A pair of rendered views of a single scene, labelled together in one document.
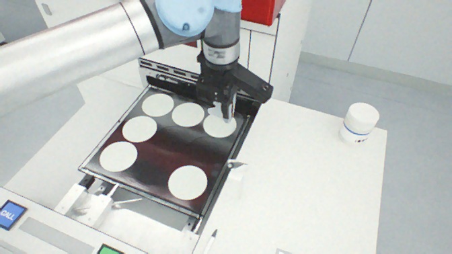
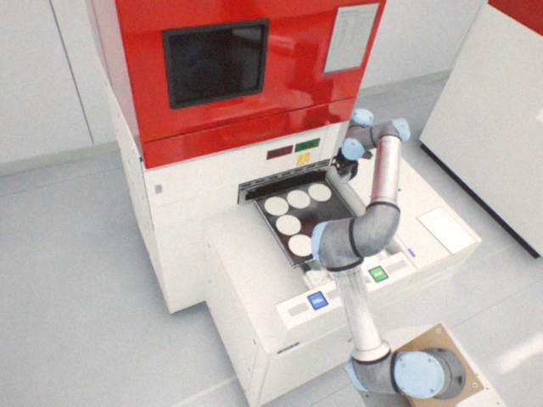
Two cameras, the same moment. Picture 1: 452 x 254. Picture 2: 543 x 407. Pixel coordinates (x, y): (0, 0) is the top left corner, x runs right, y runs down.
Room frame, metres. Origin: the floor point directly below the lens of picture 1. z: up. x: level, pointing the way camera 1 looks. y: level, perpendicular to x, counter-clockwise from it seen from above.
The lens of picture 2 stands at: (0.10, 1.14, 2.18)
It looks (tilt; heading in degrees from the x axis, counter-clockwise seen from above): 49 degrees down; 302
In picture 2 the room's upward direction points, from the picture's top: 10 degrees clockwise
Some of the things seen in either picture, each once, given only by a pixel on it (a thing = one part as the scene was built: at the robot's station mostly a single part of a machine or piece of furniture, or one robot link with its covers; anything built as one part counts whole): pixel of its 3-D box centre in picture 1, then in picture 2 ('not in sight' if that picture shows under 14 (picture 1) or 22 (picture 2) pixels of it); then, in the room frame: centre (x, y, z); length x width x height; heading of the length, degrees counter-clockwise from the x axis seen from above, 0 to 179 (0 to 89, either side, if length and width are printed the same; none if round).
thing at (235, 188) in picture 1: (238, 173); not in sight; (0.36, -0.03, 1.03); 0.06 x 0.04 x 0.13; 157
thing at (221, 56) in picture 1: (220, 48); not in sight; (0.54, 0.00, 1.23); 0.08 x 0.08 x 0.05
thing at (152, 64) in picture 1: (197, 77); (286, 173); (0.76, 0.08, 0.96); 0.44 x 0.01 x 0.02; 67
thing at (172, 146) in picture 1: (171, 140); (310, 217); (0.55, 0.15, 0.90); 0.34 x 0.34 x 0.01; 67
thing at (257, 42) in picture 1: (147, 47); (249, 172); (0.83, 0.24, 1.02); 0.82 x 0.03 x 0.40; 67
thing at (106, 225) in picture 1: (127, 228); (347, 270); (0.30, 0.24, 0.87); 0.36 x 0.08 x 0.03; 67
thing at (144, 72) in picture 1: (198, 93); (284, 184); (0.75, 0.08, 0.89); 0.44 x 0.02 x 0.10; 67
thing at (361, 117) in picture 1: (357, 125); not in sight; (0.51, -0.34, 1.01); 0.07 x 0.07 x 0.10
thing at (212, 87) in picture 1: (218, 76); (347, 158); (0.54, 0.01, 1.15); 0.09 x 0.08 x 0.12; 72
